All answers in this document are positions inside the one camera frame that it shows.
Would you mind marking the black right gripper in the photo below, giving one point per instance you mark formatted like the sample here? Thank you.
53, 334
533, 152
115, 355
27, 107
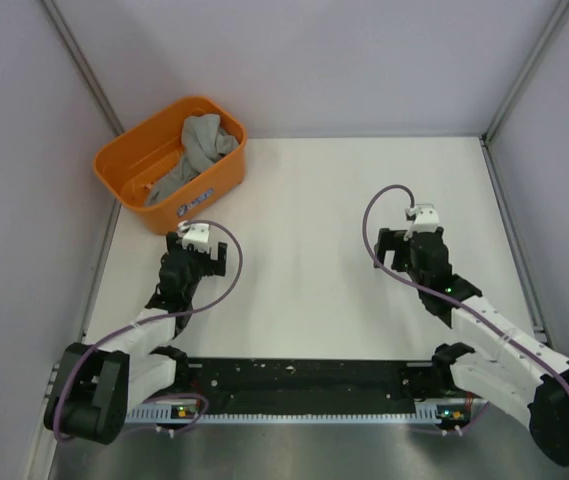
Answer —
387, 241

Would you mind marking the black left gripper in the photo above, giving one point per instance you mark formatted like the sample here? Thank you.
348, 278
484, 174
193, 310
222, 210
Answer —
213, 267

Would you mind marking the grey t shirt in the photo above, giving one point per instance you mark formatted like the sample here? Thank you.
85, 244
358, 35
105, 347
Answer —
205, 142

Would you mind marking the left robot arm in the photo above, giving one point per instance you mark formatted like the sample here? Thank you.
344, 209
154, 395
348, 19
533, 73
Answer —
97, 385

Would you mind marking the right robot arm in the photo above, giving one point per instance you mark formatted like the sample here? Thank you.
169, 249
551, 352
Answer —
493, 358

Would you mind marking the orange plastic basket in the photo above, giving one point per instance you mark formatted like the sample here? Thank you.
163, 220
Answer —
132, 163

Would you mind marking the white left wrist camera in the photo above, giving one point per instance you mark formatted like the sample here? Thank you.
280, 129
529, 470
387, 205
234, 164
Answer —
194, 236

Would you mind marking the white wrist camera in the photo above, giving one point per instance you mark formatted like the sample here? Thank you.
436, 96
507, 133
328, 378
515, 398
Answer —
423, 218
194, 236

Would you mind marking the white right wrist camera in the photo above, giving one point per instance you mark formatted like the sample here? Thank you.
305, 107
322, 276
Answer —
423, 218

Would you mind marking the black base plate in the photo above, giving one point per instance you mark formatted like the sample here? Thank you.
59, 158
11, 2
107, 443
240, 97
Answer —
319, 387

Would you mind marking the grey slotted cable duct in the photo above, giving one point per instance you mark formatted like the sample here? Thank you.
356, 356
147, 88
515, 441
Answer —
166, 414

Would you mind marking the left aluminium frame post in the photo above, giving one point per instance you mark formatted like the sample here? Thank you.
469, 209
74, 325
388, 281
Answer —
82, 65

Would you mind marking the aluminium frame post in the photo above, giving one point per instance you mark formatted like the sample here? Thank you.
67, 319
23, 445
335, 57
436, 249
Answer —
558, 17
82, 65

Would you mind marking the right aluminium frame post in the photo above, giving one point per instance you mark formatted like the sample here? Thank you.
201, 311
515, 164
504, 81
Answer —
558, 17

